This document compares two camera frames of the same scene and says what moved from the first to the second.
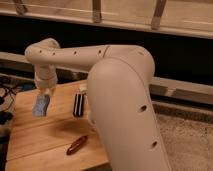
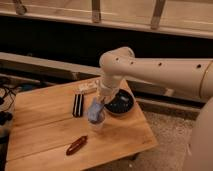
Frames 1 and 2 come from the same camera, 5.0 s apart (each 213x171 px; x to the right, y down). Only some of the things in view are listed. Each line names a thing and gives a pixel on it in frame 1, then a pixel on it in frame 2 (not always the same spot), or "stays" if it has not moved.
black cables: [8, 92] stays
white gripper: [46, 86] -> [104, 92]
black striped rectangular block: [79, 105] stays
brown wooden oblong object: [76, 145] stays
